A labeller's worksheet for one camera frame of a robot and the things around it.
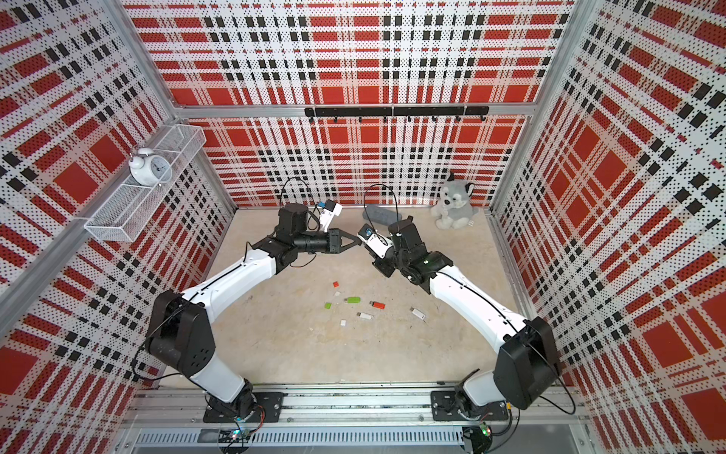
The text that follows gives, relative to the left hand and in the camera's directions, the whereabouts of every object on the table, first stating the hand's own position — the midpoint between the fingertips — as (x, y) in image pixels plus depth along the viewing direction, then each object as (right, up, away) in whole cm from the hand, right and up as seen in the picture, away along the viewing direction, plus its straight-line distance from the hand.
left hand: (363, 241), depth 78 cm
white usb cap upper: (-10, -18, +17) cm, 27 cm away
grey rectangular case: (+5, +10, +37) cm, 39 cm away
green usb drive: (-4, -20, +16) cm, 26 cm away
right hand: (+5, -2, +2) cm, 6 cm away
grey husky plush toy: (+33, +12, +25) cm, 43 cm away
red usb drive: (+4, -22, +15) cm, 27 cm away
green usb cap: (-13, -22, +15) cm, 30 cm away
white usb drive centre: (0, -25, +12) cm, 28 cm away
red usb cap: (-11, -16, +20) cm, 28 cm away
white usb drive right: (+17, -24, +12) cm, 32 cm away
